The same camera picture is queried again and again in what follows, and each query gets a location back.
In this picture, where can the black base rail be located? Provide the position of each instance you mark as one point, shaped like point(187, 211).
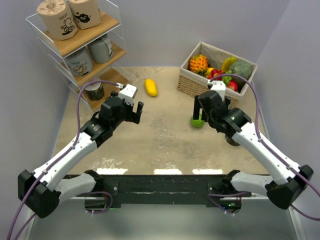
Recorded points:
point(168, 189)

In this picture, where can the white paper towel roll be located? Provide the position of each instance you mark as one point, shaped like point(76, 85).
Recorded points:
point(231, 141)

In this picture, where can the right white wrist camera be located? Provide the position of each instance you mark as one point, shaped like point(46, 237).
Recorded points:
point(217, 86)

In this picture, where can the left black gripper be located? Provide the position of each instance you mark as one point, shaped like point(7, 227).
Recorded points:
point(134, 116)

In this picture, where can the brown paper towel roll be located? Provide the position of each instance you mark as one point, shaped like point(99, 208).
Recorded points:
point(57, 19)

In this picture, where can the pineapple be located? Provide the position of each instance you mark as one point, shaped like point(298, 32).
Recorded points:
point(198, 64)

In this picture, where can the woven fruit basket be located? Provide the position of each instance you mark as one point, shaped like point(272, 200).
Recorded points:
point(193, 84)

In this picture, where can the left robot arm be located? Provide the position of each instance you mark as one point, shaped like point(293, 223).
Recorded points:
point(45, 188)

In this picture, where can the green grapes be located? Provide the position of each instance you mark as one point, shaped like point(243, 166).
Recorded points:
point(226, 80)

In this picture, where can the green melon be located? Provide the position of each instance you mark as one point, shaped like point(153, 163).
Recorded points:
point(241, 68)

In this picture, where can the white wire wooden shelf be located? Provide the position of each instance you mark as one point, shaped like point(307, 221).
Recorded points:
point(85, 41)

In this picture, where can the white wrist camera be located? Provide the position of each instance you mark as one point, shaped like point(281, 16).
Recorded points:
point(128, 94)
point(217, 86)

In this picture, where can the grey paper towel roll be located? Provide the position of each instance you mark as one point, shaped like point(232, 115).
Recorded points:
point(80, 62)

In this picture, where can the white and grey towel roll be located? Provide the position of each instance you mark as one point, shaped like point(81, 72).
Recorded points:
point(95, 91)

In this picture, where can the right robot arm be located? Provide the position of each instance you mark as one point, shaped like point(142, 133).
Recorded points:
point(286, 179)

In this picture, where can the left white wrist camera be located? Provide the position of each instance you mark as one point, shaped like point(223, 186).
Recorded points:
point(128, 94)

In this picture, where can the dark grey towel roll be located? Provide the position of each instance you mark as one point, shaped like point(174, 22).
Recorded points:
point(101, 49)

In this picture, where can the yellow mango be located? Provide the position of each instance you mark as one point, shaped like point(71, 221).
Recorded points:
point(151, 87)

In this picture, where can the yellow banana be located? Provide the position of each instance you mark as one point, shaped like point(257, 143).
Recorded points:
point(226, 64)

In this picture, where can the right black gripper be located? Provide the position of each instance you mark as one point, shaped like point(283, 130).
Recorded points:
point(198, 106)

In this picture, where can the green bumpy citrus fruit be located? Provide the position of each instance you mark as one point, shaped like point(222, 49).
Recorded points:
point(197, 123)

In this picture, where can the red apples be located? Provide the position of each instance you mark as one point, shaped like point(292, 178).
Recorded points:
point(214, 73)

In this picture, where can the brown roll with black print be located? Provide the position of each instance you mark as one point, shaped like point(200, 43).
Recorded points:
point(86, 13)

